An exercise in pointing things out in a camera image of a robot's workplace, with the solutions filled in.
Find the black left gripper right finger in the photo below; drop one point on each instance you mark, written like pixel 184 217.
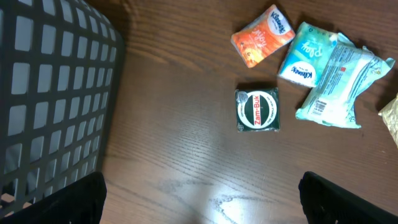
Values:
pixel 325 202

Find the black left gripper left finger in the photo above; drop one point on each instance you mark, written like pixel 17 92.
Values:
pixel 80 202

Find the white snack bag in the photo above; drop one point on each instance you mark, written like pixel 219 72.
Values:
pixel 390 118

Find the black box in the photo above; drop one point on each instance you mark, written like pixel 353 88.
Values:
pixel 257 110

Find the teal wet wipes pack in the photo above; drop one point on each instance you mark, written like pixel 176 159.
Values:
pixel 348 72

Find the teal kleenex tissue pack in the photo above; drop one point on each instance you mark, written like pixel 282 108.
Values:
pixel 308 55

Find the orange tissue pack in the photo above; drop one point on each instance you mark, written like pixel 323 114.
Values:
pixel 262 37

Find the grey plastic basket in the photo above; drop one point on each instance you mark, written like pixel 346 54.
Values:
pixel 60 65

